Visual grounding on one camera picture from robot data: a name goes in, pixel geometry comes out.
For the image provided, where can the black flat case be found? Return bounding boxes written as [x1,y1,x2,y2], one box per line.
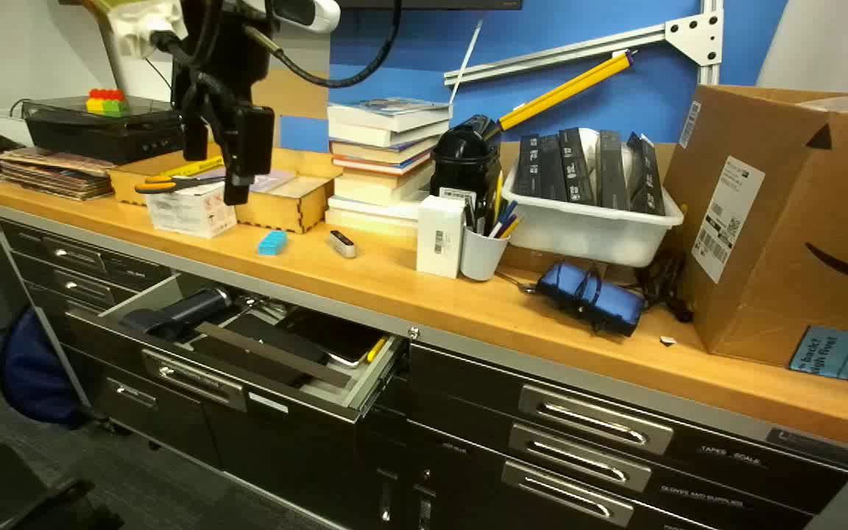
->
[119,286,242,342]

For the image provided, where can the grey cover book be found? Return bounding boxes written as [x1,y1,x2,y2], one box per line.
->
[323,93,454,133]

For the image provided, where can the small white printed box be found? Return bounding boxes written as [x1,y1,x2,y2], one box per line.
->
[144,181,238,240]

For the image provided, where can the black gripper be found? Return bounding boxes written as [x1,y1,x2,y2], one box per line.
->
[175,27,281,208]

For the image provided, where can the white plastic bin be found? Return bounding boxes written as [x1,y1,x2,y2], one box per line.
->
[498,164,690,270]

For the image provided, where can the dark brown wooden strip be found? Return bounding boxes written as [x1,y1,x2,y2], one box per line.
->
[188,320,354,389]

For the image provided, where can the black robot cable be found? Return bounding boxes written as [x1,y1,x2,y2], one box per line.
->
[236,0,407,93]

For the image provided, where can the dark blue bag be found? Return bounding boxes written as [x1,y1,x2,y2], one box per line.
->
[0,304,91,430]

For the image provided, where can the tall white carton box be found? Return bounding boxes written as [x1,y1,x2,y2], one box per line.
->
[415,192,472,279]

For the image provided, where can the aluminium bracket rail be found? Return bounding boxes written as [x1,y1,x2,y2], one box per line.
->
[443,0,727,89]

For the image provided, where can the laser cut wooden box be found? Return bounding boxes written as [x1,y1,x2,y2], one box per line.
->
[233,168,337,234]

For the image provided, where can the black ribbed panel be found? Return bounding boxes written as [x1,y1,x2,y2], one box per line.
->
[554,125,599,205]
[591,125,634,211]
[622,130,669,218]
[509,133,566,198]

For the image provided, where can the open grey metal drawer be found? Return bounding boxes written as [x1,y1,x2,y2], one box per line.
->
[61,270,410,426]

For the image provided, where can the stack of dark boards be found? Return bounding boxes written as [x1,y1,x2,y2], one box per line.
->
[0,143,119,203]

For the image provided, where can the black floor object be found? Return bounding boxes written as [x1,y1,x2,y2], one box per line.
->
[0,439,125,530]

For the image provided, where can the long yellow bar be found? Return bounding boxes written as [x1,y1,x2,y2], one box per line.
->
[494,50,635,133]

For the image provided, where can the black cable bundle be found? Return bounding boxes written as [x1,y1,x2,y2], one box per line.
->
[634,240,697,326]

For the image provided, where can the large brown cardboard box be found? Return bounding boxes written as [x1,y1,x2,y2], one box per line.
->
[659,81,848,389]

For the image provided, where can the black flat machine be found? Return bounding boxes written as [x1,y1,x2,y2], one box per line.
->
[20,93,188,168]

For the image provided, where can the red brown book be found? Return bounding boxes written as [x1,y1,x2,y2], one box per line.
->
[331,137,443,170]

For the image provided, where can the thick white book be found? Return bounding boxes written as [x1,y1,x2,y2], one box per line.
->
[328,114,454,153]

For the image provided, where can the blue pen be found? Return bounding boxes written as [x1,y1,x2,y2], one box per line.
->
[491,198,521,239]

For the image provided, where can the black tablet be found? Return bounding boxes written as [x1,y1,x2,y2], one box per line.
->
[276,305,392,370]

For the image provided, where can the yellow pencil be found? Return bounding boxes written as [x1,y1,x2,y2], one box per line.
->
[488,173,507,234]
[363,333,394,364]

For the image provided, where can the blue sticky note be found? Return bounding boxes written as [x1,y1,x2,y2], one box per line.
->
[786,323,848,382]

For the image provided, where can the black bulky device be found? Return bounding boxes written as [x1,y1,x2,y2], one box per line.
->
[426,111,507,208]

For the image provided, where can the small silver metal clip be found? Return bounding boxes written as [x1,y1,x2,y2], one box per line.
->
[328,226,363,262]

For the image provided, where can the white cable tie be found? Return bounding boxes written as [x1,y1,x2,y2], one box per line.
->
[444,14,488,111]

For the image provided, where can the shallow wooden tray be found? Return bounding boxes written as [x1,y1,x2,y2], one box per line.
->
[108,143,229,211]

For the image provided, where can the white pen cup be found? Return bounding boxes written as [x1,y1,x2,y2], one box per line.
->
[457,224,512,286]

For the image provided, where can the colourful toy brick stack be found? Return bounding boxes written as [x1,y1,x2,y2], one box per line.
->
[83,86,130,121]

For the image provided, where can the blue and black pouch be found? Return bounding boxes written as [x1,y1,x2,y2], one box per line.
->
[532,258,652,339]

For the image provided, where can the white flat book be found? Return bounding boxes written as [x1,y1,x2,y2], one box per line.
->
[323,195,426,240]

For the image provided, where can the yellow black hand tool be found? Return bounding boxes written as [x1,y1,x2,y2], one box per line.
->
[133,155,226,198]

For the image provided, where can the black drawer with steel handle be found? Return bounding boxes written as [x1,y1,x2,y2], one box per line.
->
[61,318,367,465]
[392,445,722,530]
[0,220,175,293]
[403,343,848,513]
[403,410,800,530]
[8,249,141,318]

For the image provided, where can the beige thick book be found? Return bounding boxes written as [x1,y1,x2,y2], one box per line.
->
[331,159,437,208]

